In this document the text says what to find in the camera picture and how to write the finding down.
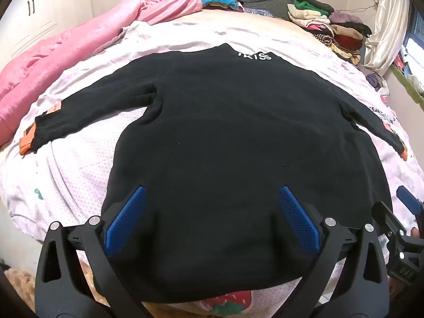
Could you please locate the cream curtain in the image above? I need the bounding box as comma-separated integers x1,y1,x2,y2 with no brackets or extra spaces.
364,0,412,77

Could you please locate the blue patterned cloth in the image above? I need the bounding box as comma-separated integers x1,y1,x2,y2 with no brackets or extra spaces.
243,6,276,18

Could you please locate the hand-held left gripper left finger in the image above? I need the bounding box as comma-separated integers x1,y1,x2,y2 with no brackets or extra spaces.
35,185,148,318

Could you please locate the green windowsill shelf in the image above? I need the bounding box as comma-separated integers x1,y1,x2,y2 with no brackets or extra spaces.
389,62,424,111

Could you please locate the white wardrobe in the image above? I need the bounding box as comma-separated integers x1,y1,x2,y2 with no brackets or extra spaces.
6,0,97,61

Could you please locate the light purple printed bedsheet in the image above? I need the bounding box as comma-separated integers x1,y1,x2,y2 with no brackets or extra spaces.
0,20,424,316

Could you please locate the window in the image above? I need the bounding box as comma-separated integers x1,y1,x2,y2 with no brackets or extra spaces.
401,0,424,72

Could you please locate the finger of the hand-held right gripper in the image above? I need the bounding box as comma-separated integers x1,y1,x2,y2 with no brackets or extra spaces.
396,185,424,217
371,201,412,243

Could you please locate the black sweater with orange cuffs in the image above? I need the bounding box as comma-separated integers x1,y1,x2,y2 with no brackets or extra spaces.
20,42,409,304

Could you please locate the colourful striped cloth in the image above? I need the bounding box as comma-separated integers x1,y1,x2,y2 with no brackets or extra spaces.
199,0,245,13

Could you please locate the pile of folded clothes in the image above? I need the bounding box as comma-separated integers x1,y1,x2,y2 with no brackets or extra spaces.
286,0,374,66

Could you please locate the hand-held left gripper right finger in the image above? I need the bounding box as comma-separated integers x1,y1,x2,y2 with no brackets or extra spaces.
277,185,390,318

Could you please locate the purple cloth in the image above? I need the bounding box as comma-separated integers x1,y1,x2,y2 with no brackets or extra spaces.
366,72,385,91

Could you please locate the pink quilt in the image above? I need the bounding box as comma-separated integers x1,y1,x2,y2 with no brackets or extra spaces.
0,0,203,147

